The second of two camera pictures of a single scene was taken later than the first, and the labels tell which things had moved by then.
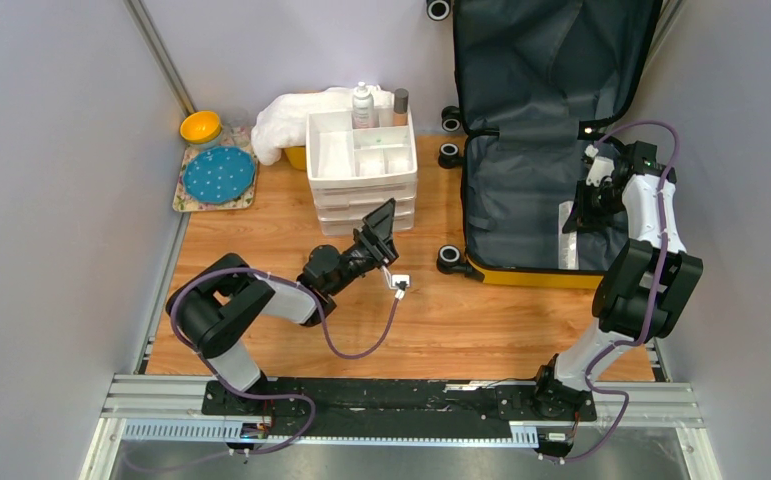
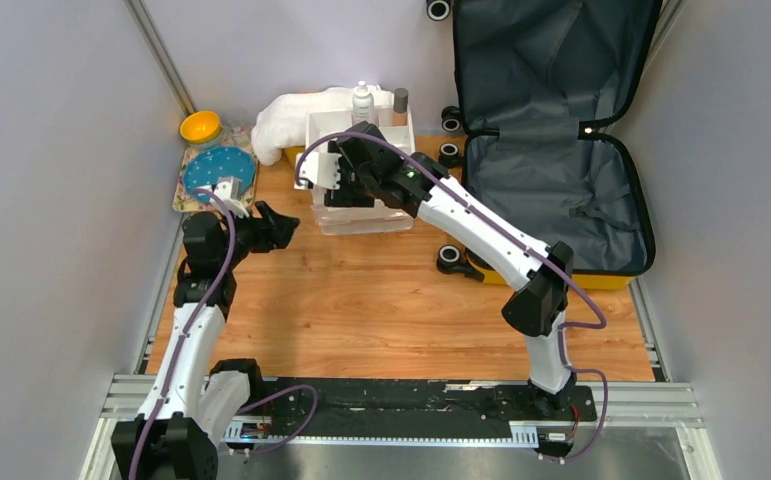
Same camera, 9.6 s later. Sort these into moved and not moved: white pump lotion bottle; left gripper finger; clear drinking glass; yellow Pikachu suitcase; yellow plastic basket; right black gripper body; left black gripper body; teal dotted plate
Moved: right black gripper body; left black gripper body; left gripper finger
Not moved: yellow plastic basket; yellow Pikachu suitcase; teal dotted plate; white pump lotion bottle; clear drinking glass
